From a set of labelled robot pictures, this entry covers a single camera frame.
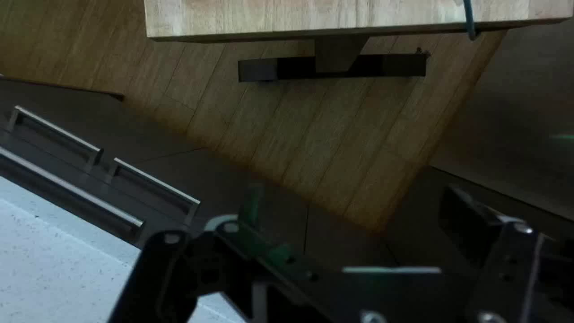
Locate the black table base bar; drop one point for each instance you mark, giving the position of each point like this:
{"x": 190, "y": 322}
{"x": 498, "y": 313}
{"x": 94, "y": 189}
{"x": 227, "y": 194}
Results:
{"x": 312, "y": 67}

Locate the silver cabinet handle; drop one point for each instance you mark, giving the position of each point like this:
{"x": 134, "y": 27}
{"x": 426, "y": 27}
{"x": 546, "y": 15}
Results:
{"x": 159, "y": 187}
{"x": 21, "y": 115}

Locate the upper silver cabinet handle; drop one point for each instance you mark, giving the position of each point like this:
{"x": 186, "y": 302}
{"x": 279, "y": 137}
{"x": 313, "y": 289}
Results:
{"x": 21, "y": 115}

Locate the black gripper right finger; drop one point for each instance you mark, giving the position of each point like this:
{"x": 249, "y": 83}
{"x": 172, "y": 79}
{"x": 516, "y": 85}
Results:
{"x": 505, "y": 252}

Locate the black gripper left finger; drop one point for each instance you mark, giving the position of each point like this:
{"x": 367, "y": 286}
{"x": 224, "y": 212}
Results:
{"x": 172, "y": 275}

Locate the dark kitchen cabinet front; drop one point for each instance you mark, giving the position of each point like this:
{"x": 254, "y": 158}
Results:
{"x": 136, "y": 212}

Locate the wooden table top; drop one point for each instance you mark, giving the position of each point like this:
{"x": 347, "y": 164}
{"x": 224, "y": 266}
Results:
{"x": 261, "y": 18}

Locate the lower silver cabinet handle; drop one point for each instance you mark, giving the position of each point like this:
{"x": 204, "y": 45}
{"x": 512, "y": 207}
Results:
{"x": 159, "y": 187}

